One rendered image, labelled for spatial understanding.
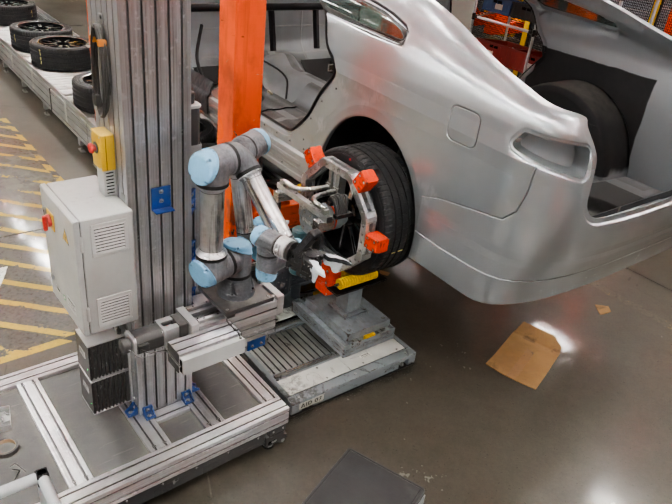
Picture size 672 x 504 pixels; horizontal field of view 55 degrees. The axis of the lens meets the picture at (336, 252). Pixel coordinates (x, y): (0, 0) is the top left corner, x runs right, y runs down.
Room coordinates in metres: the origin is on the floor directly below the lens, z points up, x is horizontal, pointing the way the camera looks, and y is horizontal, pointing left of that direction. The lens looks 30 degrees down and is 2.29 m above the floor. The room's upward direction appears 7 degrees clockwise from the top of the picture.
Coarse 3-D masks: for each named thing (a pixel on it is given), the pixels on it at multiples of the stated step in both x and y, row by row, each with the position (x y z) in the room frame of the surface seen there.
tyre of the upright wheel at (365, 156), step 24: (360, 144) 3.08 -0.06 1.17; (360, 168) 2.88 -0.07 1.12; (384, 168) 2.88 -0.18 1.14; (384, 192) 2.77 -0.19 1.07; (408, 192) 2.85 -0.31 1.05; (384, 216) 2.72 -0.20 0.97; (408, 216) 2.80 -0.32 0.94; (408, 240) 2.79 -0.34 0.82; (360, 264) 2.81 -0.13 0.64; (384, 264) 2.77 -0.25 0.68
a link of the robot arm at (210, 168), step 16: (224, 144) 2.11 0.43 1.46; (192, 160) 2.02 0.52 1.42; (208, 160) 2.00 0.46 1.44; (224, 160) 2.04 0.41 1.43; (240, 160) 2.09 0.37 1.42; (192, 176) 2.01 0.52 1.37; (208, 176) 1.98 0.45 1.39; (224, 176) 2.03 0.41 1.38; (208, 192) 2.01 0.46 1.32; (224, 192) 2.06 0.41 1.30; (208, 208) 2.02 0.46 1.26; (208, 224) 2.02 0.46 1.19; (208, 240) 2.02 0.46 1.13; (208, 256) 2.01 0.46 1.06; (224, 256) 2.04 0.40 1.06; (192, 272) 2.02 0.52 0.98; (208, 272) 1.98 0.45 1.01; (224, 272) 2.04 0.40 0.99
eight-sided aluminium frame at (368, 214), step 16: (320, 160) 2.98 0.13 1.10; (336, 160) 2.96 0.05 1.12; (304, 176) 3.07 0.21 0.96; (352, 176) 2.80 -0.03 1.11; (304, 192) 3.07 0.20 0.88; (352, 192) 2.78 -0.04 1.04; (304, 208) 3.07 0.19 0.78; (368, 208) 2.75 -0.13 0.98; (368, 224) 2.69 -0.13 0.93; (320, 240) 3.01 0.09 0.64; (352, 256) 2.73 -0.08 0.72; (368, 256) 2.71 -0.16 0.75
